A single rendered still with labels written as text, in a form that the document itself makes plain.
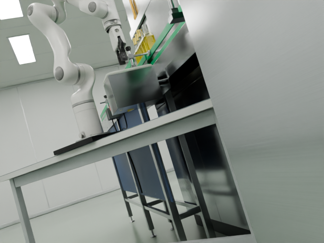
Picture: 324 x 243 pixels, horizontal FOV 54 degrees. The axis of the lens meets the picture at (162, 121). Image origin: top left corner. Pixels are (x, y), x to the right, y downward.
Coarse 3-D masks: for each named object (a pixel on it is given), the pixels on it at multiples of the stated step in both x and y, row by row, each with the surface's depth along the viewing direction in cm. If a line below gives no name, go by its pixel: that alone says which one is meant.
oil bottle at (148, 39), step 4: (148, 32) 177; (144, 36) 176; (148, 36) 177; (152, 36) 177; (144, 40) 178; (148, 40) 176; (152, 40) 177; (144, 44) 180; (148, 44) 176; (152, 44) 176; (148, 48) 176
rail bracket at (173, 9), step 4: (168, 0) 106; (172, 0) 106; (172, 4) 106; (172, 8) 105; (176, 8) 105; (172, 12) 105; (176, 12) 105; (180, 12) 105; (172, 16) 103; (176, 16) 104; (180, 16) 104; (168, 20) 107; (172, 20) 105; (176, 20) 106; (180, 20) 107; (184, 20) 108
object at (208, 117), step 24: (192, 120) 131; (216, 120) 125; (120, 144) 153; (144, 144) 145; (48, 168) 183; (72, 168) 172; (240, 192) 122; (24, 216) 201; (192, 240) 139; (216, 240) 130; (240, 240) 125
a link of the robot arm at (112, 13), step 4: (104, 0) 151; (108, 0) 152; (112, 0) 154; (108, 4) 151; (112, 4) 153; (108, 8) 150; (112, 8) 152; (116, 8) 156; (108, 12) 150; (112, 12) 152; (116, 12) 153; (104, 16) 151; (108, 16) 151; (112, 16) 151; (116, 16) 152; (104, 20) 152; (108, 20) 151
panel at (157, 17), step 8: (152, 0) 191; (160, 0) 180; (176, 0) 162; (152, 8) 194; (160, 8) 183; (168, 8) 173; (152, 16) 197; (160, 16) 186; (168, 16) 176; (152, 24) 201; (160, 24) 189; (152, 32) 204; (160, 32) 192
